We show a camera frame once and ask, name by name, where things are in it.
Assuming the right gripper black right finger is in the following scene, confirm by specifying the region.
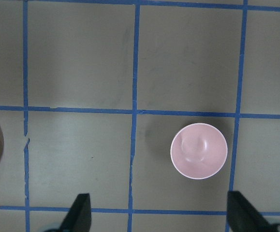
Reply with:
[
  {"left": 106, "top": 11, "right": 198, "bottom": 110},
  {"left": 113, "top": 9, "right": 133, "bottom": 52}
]
[{"left": 226, "top": 191, "right": 275, "bottom": 232}]

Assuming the small pink bowl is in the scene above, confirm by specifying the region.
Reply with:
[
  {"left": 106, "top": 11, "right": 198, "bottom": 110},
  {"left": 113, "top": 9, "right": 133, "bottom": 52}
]
[{"left": 170, "top": 123, "right": 228, "bottom": 180}]

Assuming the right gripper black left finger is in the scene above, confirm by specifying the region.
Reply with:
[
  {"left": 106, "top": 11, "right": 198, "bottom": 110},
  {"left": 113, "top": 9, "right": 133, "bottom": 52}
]
[{"left": 59, "top": 193, "right": 91, "bottom": 232}]

